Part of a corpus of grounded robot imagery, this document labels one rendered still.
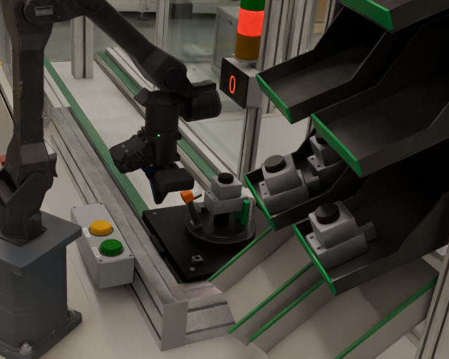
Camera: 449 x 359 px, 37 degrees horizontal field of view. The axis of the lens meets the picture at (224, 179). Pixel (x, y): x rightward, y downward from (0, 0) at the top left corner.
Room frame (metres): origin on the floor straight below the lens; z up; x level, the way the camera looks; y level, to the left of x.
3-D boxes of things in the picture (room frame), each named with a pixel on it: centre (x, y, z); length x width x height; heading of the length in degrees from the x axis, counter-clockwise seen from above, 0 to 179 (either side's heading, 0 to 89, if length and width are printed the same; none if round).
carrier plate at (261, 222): (1.11, 0.00, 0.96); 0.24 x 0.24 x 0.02; 28
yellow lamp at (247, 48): (1.34, -0.02, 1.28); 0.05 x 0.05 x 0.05
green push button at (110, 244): (1.03, 0.19, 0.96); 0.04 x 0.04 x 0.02
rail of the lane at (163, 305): (1.29, 0.26, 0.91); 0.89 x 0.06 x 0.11; 28
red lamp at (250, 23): (1.34, -0.02, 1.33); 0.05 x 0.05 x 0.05
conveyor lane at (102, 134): (1.39, 0.12, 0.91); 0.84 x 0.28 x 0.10; 28
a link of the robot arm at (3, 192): (0.91, 0.32, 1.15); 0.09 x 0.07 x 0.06; 36
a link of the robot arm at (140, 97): (1.05, 0.12, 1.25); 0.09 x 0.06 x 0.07; 126
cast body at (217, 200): (1.12, -0.01, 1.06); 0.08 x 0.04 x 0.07; 118
